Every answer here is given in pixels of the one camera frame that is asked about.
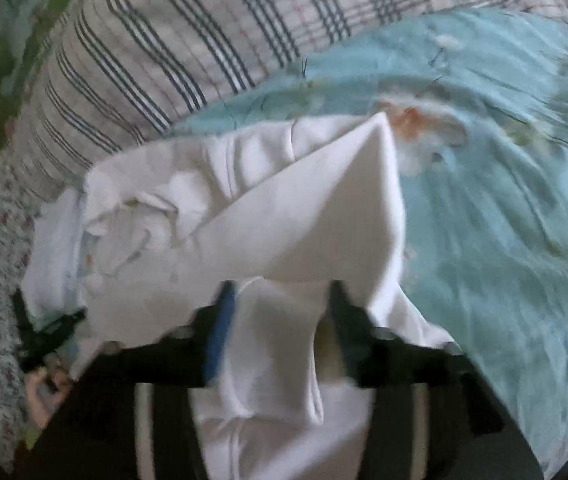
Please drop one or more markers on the green floral cloth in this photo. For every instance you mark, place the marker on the green floral cloth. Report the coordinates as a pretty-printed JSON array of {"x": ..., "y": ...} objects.
[{"x": 9, "y": 35}]

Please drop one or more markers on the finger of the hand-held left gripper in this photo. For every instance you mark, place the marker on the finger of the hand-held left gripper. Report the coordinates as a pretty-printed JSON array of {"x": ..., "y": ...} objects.
[{"x": 64, "y": 321}]

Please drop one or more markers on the teal floral bed sheet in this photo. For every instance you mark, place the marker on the teal floral bed sheet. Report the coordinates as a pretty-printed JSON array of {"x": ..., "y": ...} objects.
[{"x": 488, "y": 210}]

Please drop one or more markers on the plaid pillow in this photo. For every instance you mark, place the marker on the plaid pillow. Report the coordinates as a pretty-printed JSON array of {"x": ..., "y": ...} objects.
[{"x": 164, "y": 60}]

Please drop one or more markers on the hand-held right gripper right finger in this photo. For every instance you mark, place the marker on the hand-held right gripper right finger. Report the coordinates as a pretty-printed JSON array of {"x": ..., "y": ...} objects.
[{"x": 342, "y": 330}]

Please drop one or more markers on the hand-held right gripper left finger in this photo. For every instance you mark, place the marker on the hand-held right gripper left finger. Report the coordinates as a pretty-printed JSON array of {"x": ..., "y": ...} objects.
[{"x": 220, "y": 330}]

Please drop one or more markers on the person's left hand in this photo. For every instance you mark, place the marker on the person's left hand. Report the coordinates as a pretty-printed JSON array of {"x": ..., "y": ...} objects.
[{"x": 41, "y": 400}]

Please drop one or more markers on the large white garment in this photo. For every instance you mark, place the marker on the large white garment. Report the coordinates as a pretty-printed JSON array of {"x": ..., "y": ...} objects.
[{"x": 289, "y": 220}]

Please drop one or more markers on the small white garment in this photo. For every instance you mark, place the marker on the small white garment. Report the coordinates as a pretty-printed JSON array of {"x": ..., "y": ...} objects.
[{"x": 51, "y": 260}]

